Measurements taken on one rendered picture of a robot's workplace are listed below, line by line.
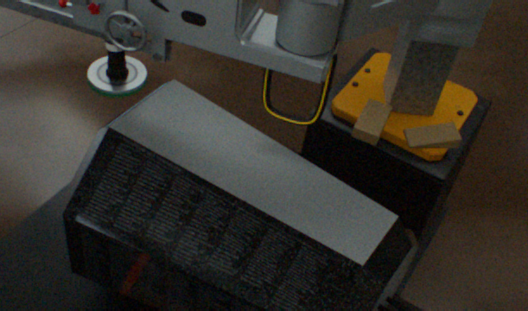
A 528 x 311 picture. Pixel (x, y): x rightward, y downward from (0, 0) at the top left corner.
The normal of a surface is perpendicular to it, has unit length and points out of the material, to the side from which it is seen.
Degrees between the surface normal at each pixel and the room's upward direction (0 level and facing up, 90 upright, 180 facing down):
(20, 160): 0
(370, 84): 0
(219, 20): 90
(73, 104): 0
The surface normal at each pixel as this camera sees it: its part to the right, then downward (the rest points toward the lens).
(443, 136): -0.08, -0.68
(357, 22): 0.58, 0.63
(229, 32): -0.30, 0.65
